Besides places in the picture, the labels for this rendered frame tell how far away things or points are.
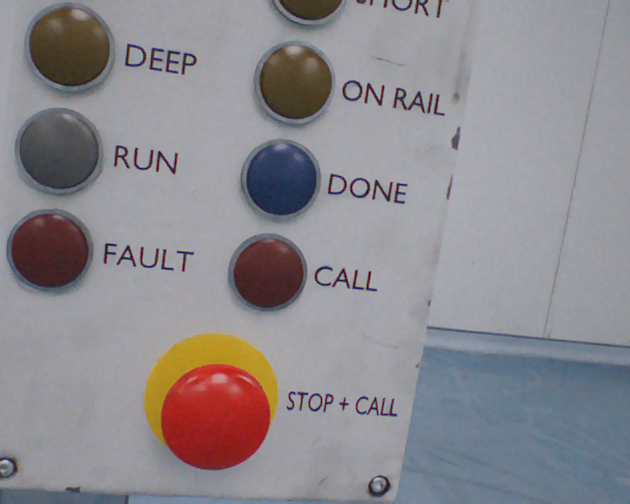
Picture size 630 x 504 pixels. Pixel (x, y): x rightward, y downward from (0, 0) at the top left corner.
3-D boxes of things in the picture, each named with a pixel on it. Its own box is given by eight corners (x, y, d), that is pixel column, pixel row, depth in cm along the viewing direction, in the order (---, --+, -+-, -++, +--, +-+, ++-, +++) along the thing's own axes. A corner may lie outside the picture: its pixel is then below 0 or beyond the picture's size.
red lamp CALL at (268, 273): (301, 314, 30) (311, 243, 29) (229, 308, 29) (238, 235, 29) (297, 309, 31) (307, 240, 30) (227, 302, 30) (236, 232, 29)
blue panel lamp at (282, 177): (314, 221, 29) (325, 148, 29) (241, 213, 29) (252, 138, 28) (310, 218, 30) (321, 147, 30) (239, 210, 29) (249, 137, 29)
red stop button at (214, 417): (266, 481, 28) (281, 378, 28) (155, 476, 27) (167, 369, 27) (250, 431, 33) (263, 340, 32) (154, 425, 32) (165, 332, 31)
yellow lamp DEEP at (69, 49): (105, 92, 27) (114, 11, 26) (22, 81, 26) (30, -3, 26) (107, 93, 28) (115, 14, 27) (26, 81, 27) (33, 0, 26)
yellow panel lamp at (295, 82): (329, 125, 29) (340, 49, 28) (255, 114, 28) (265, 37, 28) (324, 125, 29) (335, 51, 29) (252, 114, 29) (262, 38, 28)
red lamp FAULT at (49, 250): (84, 294, 28) (92, 219, 27) (4, 287, 27) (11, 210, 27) (86, 289, 29) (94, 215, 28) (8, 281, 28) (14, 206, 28)
